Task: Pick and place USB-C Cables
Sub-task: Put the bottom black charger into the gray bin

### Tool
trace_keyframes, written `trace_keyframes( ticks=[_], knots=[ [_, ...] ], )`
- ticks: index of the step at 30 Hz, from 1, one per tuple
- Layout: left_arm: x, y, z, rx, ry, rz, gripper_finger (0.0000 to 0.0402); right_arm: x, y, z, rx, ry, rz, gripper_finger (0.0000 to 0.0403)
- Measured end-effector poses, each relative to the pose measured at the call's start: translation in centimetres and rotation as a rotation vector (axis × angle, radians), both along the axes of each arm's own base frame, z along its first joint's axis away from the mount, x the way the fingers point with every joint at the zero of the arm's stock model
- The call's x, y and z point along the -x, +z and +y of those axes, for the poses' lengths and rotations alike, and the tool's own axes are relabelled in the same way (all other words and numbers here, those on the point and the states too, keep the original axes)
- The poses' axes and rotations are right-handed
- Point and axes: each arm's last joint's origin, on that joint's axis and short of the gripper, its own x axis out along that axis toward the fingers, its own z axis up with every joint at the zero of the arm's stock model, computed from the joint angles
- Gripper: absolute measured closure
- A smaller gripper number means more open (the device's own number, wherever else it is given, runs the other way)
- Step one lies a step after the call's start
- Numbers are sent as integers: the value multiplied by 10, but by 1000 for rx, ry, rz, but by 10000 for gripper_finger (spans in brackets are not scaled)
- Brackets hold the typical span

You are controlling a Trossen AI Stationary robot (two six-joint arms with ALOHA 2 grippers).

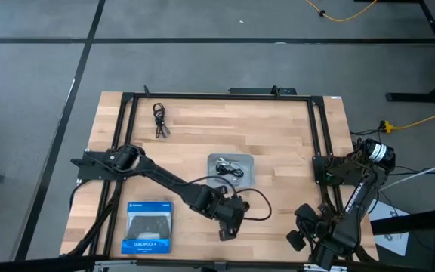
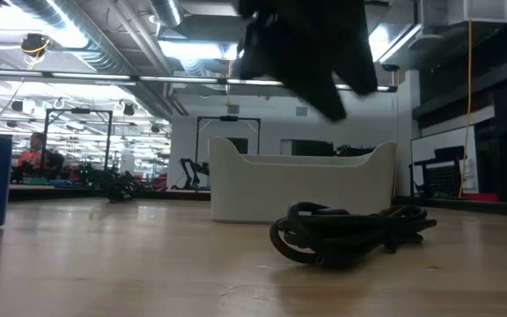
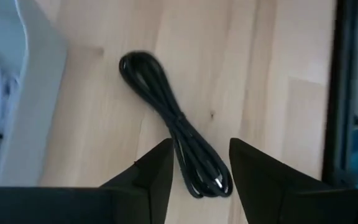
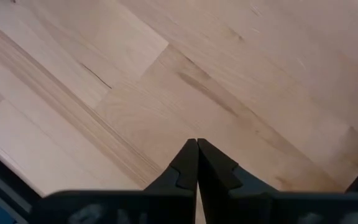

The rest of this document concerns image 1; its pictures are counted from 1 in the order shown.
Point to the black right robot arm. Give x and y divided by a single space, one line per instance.
353 200

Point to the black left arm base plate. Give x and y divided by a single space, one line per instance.
93 170

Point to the grey plastic bin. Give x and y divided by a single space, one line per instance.
249 162

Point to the blue DualShock 4 box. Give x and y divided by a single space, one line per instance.
147 226

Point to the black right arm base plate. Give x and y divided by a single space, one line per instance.
321 170

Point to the white paper sheet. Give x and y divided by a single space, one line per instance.
395 243

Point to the black rig crossbar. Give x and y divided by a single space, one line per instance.
32 264

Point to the black table stand legs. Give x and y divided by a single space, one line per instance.
421 97

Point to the black furniture beam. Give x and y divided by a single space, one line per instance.
410 224

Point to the silver mount bracket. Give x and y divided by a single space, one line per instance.
119 266
334 269

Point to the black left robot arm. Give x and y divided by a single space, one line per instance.
164 177

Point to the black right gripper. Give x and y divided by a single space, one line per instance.
321 226

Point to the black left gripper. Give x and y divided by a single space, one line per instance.
232 211

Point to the black metal table frame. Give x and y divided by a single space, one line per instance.
221 96

